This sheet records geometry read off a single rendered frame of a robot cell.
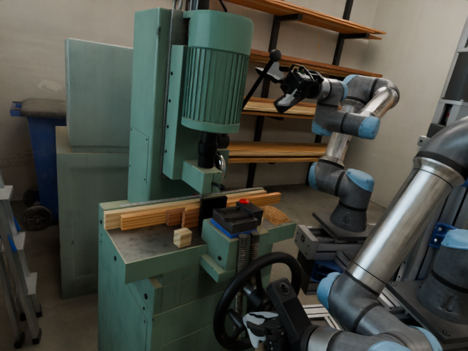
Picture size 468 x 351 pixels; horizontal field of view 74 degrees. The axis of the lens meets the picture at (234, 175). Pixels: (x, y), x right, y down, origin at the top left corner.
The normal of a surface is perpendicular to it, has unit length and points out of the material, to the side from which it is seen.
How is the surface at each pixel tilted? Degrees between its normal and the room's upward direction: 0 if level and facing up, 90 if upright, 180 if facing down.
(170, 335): 90
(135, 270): 90
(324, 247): 90
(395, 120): 90
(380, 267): 70
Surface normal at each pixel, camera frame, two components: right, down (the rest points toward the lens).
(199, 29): -0.58, 0.18
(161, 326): 0.58, 0.33
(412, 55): -0.87, 0.04
